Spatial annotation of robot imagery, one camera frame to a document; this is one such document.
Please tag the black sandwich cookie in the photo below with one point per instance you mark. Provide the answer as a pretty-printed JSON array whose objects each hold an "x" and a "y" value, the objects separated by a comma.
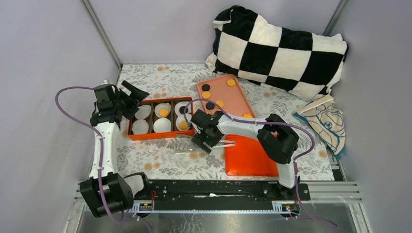
[
  {"x": 210, "y": 106},
  {"x": 183, "y": 110},
  {"x": 205, "y": 87}
]

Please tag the orange fish-shaped cookie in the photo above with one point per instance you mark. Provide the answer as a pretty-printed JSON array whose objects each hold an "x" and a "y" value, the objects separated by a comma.
[{"x": 247, "y": 115}]

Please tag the orange box lid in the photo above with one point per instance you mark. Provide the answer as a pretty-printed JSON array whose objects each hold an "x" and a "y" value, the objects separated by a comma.
[{"x": 248, "y": 158}]

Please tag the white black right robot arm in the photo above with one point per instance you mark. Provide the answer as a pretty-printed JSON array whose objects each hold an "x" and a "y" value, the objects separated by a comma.
[{"x": 277, "y": 138}]

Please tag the black white checkered pillow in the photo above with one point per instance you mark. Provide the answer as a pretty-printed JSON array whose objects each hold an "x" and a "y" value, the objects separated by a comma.
[{"x": 304, "y": 64}]

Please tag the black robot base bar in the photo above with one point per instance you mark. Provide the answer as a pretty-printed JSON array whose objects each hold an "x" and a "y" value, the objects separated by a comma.
[{"x": 211, "y": 196}]

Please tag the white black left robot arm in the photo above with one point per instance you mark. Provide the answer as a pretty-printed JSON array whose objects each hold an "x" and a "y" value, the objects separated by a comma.
[{"x": 106, "y": 191}]

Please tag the orange compartment box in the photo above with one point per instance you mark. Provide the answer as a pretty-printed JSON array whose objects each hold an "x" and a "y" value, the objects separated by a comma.
[{"x": 152, "y": 118}]

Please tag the cream blue printed cloth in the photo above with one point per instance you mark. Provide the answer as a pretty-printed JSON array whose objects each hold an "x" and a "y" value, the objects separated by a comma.
[{"x": 327, "y": 121}]

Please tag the pink cookie tray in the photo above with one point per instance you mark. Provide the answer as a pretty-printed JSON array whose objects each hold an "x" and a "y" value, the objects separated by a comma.
[{"x": 235, "y": 100}]

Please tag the swirl butter cookie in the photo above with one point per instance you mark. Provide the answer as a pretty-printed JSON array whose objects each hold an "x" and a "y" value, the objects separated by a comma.
[{"x": 183, "y": 125}]

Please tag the floral tablecloth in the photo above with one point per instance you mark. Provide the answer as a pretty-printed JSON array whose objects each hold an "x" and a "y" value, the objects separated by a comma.
[{"x": 177, "y": 158}]

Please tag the white paper cupcake liner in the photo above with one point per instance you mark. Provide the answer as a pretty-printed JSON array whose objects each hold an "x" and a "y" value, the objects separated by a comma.
[
  {"x": 160, "y": 106},
  {"x": 143, "y": 112},
  {"x": 186, "y": 118},
  {"x": 182, "y": 103},
  {"x": 140, "y": 127},
  {"x": 162, "y": 125}
]

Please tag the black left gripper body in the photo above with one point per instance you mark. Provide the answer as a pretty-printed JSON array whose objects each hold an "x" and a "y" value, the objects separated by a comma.
[{"x": 120, "y": 102}]

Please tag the round yellow biscuit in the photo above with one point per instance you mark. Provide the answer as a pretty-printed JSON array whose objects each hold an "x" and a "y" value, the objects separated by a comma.
[
  {"x": 206, "y": 95},
  {"x": 231, "y": 82},
  {"x": 164, "y": 112},
  {"x": 219, "y": 103}
]

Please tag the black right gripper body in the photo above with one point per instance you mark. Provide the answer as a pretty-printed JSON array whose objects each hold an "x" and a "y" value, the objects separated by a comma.
[{"x": 201, "y": 136}]

